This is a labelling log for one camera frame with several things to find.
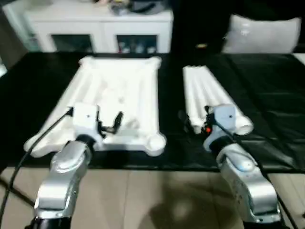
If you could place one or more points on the white plastic table leg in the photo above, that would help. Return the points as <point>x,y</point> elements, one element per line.
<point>199,86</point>
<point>190,86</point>
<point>217,86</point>
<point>208,86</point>

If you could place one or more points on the white plastic table top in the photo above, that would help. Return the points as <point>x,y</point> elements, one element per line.
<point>114,81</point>

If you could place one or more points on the black work mat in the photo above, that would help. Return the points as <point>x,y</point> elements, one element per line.
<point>262,95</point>

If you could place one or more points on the white sideboard with glass doors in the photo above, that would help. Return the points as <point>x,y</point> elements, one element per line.
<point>95,26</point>

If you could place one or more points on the grey cushion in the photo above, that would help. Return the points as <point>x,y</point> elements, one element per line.
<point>262,33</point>

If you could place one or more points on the dark clutter pile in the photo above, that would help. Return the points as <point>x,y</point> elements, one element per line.
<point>120,9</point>

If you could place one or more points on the grey rounded bag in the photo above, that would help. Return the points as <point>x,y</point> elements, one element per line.
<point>152,6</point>

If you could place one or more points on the grey-brown curtain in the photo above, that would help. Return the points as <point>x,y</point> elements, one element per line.
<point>12,40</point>

